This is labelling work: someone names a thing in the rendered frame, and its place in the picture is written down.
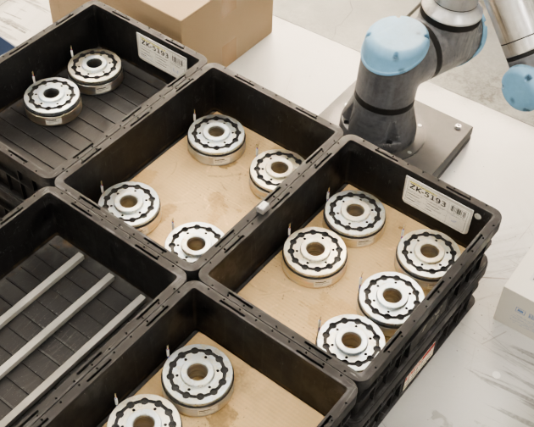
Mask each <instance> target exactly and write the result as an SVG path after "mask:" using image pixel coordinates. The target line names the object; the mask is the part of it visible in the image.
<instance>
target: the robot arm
mask: <svg viewBox="0 0 534 427"><path fill-rule="evenodd" d="M478 1H479V0H422V1H421V5H420V11H419V13H418V16H417V17H416V18H415V19H413V18H410V17H408V16H401V17H400V18H397V17H396V16H389V17H386V18H383V19H379V20H378V21H376V22H375V23H374V24H373V25H372V26H371V27H370V28H369V29H368V30H367V32H366V35H365V38H364V41H363V44H362V47H361V51H360V56H361V57H360V61H359V70H358V74H357V80H356V84H355V88H354V93H353V95H352V96H351V97H350V99H349V100H348V103H347V104H346V106H345V107H344V109H343V110H342V113H341V117H340V122H339V127H341V128H342V130H343V136H346V135H355V136H358V137H360V138H362V139H364V140H366V141H368V142H370V143H372V144H374V145H375V146H377V147H379V148H381V149H383V150H385V151H387V152H389V153H398V152H401V151H402V150H404V149H406V148H407V147H409V146H410V145H411V144H412V143H413V141H414V137H415V133H416V130H417V124H416V118H415V112H414V100H415V96H416V92H417V89H418V86H419V85H420V84H421V83H423V82H426V81H428V80H430V79H432V78H434V77H436V76H438V75H440V74H442V73H444V72H446V71H449V70H451V69H453V68H455V67H459V66H461V65H463V64H466V63H468V62H469V61H470V60H471V59H473V58H474V57H475V56H476V55H478V54H479V53H480V51H481V50H482V49H483V47H484V45H485V43H486V40H487V25H485V23H484V22H485V21H486V18H485V16H484V14H483V8H482V6H481V5H480V3H479V2H478ZM483 1H484V3H485V5H486V8H487V12H488V13H489V16H490V19H491V21H492V24H493V27H494V30H495V31H496V34H497V36H498V40H499V42H500V45H501V47H502V49H503V53H504V56H505V58H506V60H507V63H508V66H509V70H508V71H507V72H506V73H505V74H504V75H503V78H502V81H501V82H502V88H501V89H502V93H503V96H504V98H505V100H506V101H507V103H508V104H509V105H510V106H511V107H513V108H515V109H517V110H519V111H522V112H531V111H532V110H534V0H483Z"/></svg>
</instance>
